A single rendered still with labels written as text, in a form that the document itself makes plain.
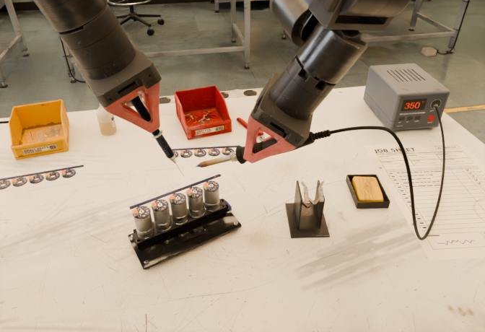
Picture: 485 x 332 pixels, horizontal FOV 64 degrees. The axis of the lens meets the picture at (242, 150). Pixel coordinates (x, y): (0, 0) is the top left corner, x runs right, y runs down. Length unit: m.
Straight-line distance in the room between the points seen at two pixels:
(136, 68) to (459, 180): 0.61
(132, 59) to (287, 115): 0.18
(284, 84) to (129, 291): 0.34
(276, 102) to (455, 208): 0.41
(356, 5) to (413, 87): 0.54
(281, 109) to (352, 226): 0.28
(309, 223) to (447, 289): 0.21
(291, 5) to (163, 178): 0.41
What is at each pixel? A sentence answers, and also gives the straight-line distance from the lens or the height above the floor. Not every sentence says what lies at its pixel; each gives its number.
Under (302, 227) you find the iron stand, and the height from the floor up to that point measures 0.75.
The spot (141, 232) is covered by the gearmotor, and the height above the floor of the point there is 0.78.
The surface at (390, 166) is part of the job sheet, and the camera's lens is 0.80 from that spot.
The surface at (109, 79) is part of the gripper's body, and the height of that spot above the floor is 1.04.
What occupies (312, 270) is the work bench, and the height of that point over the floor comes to 0.75.
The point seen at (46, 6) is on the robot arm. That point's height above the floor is 1.11.
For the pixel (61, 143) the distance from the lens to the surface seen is 0.86.
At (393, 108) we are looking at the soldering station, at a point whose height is 0.81.
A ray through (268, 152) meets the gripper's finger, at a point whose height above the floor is 0.92.
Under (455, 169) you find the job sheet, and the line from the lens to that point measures 0.84.
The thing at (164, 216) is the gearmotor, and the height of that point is 0.80.
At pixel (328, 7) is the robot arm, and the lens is 0.38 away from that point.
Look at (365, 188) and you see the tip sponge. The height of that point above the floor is 0.76.
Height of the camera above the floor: 1.20
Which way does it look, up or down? 35 degrees down
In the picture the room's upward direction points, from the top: straight up
